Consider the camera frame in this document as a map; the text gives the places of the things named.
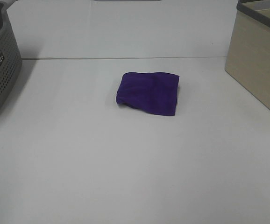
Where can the purple towel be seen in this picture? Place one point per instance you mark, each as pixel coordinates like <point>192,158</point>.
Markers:
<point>154,93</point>

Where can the beige storage bin grey rim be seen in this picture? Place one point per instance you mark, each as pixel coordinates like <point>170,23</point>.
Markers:
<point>248,58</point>

